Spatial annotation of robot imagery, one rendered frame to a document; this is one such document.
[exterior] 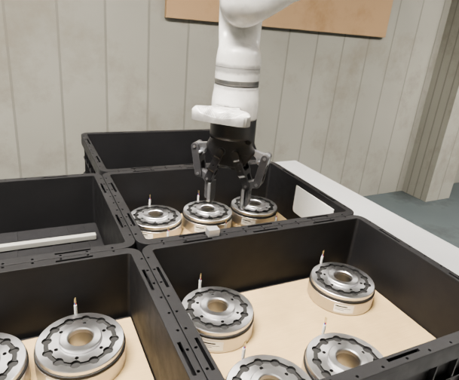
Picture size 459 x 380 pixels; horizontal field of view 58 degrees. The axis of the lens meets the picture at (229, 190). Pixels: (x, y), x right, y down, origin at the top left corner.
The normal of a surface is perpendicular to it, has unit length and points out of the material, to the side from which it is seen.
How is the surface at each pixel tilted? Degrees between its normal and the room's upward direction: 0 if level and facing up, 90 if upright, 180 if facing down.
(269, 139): 90
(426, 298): 90
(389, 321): 0
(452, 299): 90
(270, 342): 0
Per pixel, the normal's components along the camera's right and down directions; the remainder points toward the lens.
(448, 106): -0.89, 0.10
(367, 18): 0.46, 0.37
